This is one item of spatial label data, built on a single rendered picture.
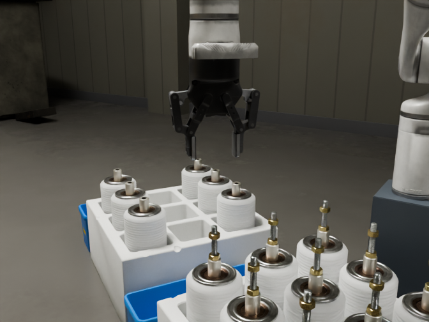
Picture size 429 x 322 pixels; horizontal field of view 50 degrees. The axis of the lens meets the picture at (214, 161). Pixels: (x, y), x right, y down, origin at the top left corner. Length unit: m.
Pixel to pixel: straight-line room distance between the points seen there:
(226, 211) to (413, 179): 0.43
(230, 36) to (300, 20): 2.47
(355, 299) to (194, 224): 0.51
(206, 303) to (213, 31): 0.42
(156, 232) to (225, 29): 0.54
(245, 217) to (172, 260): 0.21
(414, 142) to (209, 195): 0.52
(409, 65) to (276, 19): 2.25
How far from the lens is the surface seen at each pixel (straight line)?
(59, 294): 1.28
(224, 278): 0.79
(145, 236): 1.04
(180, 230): 1.18
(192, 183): 1.32
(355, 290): 0.82
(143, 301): 1.03
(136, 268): 1.03
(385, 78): 2.97
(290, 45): 3.16
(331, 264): 0.90
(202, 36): 0.66
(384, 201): 1.06
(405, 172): 1.06
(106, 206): 1.27
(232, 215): 1.12
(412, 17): 0.91
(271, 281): 0.83
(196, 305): 0.79
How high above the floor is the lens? 0.65
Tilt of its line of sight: 16 degrees down
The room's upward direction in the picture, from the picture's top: straight up
